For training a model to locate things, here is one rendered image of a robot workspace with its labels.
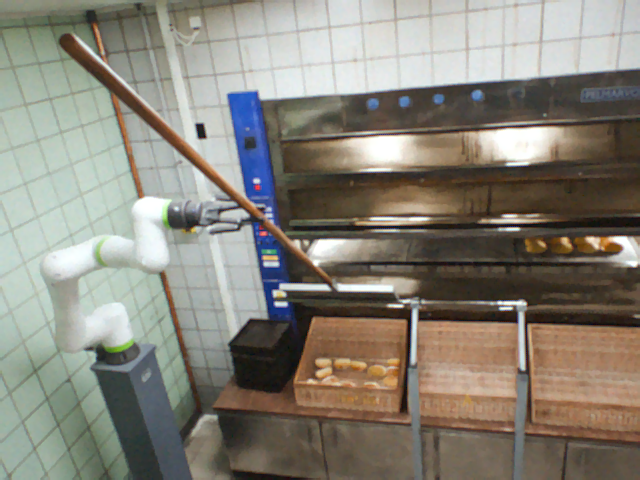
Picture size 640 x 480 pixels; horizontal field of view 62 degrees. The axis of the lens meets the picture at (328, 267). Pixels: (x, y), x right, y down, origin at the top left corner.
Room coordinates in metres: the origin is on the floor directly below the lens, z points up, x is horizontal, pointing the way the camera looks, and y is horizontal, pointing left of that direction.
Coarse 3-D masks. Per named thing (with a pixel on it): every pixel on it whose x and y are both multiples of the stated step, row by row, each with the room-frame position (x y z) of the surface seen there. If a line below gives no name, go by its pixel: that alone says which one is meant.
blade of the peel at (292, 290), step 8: (280, 288) 2.31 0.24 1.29; (288, 288) 2.30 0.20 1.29; (296, 288) 2.29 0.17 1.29; (304, 288) 2.28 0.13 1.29; (312, 288) 2.27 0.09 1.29; (320, 288) 2.26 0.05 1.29; (328, 288) 2.25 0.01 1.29; (344, 288) 2.23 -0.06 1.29; (352, 288) 2.22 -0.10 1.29; (360, 288) 2.20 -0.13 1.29; (368, 288) 2.19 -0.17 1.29; (376, 288) 2.18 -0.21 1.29; (384, 288) 2.17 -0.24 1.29; (392, 288) 2.16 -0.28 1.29; (296, 296) 2.41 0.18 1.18; (304, 296) 2.39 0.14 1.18; (312, 296) 2.38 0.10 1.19; (320, 296) 2.37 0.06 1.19; (328, 296) 2.36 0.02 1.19; (336, 296) 2.34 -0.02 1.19; (344, 296) 2.33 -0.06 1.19; (352, 296) 2.31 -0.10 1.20; (360, 296) 2.30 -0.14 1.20; (368, 296) 2.28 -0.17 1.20; (376, 296) 2.27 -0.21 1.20; (384, 296) 2.25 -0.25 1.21; (392, 296) 2.24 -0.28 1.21; (352, 304) 2.49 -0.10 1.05; (360, 304) 2.47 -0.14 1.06; (368, 304) 2.45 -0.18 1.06; (376, 304) 2.44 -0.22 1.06
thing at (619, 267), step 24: (336, 264) 2.74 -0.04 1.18; (360, 264) 2.70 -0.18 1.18; (384, 264) 2.66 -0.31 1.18; (408, 264) 2.62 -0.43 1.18; (432, 264) 2.59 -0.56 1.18; (456, 264) 2.55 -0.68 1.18; (480, 264) 2.52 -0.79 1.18; (504, 264) 2.48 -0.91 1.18; (528, 264) 2.45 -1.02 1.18; (552, 264) 2.42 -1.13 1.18; (576, 264) 2.38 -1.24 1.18; (600, 264) 2.35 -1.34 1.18; (624, 264) 2.32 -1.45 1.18
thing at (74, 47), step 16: (64, 48) 0.93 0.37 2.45; (80, 48) 0.94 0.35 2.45; (80, 64) 0.96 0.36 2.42; (96, 64) 0.97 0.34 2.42; (112, 80) 1.00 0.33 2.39; (128, 96) 1.03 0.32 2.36; (144, 112) 1.07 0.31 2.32; (160, 128) 1.12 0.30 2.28; (176, 144) 1.16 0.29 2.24; (192, 160) 1.22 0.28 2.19; (208, 176) 1.28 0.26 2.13; (224, 192) 1.36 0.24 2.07; (256, 208) 1.50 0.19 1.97; (272, 224) 1.59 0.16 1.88; (288, 240) 1.70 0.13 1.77; (304, 256) 1.84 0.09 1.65; (320, 272) 2.01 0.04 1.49
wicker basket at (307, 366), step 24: (312, 336) 2.66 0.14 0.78; (336, 336) 2.68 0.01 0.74; (360, 336) 2.64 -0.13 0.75; (384, 336) 2.60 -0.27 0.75; (312, 360) 2.61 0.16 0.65; (360, 360) 2.60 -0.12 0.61; (384, 360) 2.56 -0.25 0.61; (312, 384) 2.27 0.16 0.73; (360, 384) 2.41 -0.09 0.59; (384, 384) 2.38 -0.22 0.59; (336, 408) 2.24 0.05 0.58; (360, 408) 2.20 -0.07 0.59; (384, 408) 2.18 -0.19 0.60
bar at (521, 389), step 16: (384, 304) 2.28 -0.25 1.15; (400, 304) 2.25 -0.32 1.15; (416, 304) 2.22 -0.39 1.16; (432, 304) 2.20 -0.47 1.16; (448, 304) 2.18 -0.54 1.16; (464, 304) 2.16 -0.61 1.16; (480, 304) 2.14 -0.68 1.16; (496, 304) 2.12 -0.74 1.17; (512, 304) 2.10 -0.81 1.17; (416, 320) 2.18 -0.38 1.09; (416, 336) 2.13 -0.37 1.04; (416, 368) 2.01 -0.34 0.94; (416, 384) 2.01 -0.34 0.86; (416, 400) 2.01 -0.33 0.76; (416, 416) 2.01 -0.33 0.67; (416, 432) 2.01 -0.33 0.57; (416, 448) 2.01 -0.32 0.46; (416, 464) 2.01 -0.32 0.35
